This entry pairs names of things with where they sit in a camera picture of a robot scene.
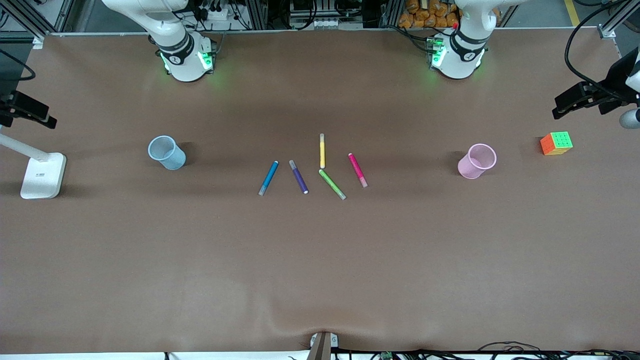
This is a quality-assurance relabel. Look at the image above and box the pink marker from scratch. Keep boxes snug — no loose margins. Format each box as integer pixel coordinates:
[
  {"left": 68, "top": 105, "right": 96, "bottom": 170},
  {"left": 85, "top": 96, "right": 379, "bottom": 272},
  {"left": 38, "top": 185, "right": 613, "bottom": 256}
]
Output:
[{"left": 348, "top": 153, "right": 369, "bottom": 189}]

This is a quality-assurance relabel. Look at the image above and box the blue marker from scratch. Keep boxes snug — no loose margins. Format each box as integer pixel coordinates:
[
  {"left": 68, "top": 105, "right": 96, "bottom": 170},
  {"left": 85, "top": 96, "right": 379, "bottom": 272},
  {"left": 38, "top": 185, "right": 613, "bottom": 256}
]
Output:
[{"left": 258, "top": 160, "right": 280, "bottom": 197}]

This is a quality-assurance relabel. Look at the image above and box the colourful puzzle cube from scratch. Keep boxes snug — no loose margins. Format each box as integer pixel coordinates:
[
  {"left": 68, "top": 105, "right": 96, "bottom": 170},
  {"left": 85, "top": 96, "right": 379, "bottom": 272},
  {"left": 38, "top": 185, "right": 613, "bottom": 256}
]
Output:
[{"left": 540, "top": 131, "right": 574, "bottom": 156}]

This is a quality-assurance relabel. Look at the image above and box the pink plastic cup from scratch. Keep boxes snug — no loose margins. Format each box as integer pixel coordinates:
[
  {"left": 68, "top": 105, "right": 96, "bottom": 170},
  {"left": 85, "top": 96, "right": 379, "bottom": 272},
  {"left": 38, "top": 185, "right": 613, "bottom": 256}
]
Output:
[{"left": 457, "top": 143, "right": 498, "bottom": 180}]

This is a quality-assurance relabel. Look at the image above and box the blue plastic cup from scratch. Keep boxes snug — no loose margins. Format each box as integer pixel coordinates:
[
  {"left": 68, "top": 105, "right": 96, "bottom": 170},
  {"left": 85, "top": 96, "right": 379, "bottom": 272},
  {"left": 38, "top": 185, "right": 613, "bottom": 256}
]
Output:
[{"left": 148, "top": 135, "right": 187, "bottom": 171}]

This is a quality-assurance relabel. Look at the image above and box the bag of orange items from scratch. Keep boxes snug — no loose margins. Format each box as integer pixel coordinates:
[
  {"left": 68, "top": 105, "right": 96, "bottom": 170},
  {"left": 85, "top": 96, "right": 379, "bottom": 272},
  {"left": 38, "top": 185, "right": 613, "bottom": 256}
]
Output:
[{"left": 398, "top": 0, "right": 461, "bottom": 29}]

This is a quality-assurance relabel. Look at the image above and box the white power strip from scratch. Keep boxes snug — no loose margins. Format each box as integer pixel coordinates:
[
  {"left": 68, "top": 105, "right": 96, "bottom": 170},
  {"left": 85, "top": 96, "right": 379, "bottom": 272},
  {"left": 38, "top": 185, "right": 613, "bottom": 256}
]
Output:
[{"left": 197, "top": 6, "right": 231, "bottom": 22}]

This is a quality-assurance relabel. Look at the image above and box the green marker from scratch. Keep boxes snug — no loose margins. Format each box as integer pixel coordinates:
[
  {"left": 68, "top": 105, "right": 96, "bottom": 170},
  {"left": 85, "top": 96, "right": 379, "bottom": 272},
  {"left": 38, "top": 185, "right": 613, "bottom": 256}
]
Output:
[{"left": 318, "top": 169, "right": 347, "bottom": 201}]

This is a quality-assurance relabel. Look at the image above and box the purple marker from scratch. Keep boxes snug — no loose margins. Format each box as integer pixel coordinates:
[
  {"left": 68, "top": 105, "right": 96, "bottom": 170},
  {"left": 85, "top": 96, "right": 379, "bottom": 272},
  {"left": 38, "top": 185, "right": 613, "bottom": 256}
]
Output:
[{"left": 288, "top": 160, "right": 309, "bottom": 195}]

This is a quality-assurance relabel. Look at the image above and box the aluminium frame post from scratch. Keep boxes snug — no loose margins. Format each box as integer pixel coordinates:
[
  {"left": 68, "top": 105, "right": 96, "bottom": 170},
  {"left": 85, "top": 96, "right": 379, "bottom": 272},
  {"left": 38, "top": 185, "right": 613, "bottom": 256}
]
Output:
[
  {"left": 597, "top": 0, "right": 640, "bottom": 40},
  {"left": 7, "top": 0, "right": 47, "bottom": 50}
]

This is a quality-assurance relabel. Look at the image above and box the black floor cable bundle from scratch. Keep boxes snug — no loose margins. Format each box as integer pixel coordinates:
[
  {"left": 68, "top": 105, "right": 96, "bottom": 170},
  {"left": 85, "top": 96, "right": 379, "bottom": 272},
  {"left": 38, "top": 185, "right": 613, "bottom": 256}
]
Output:
[{"left": 335, "top": 341, "right": 640, "bottom": 360}]

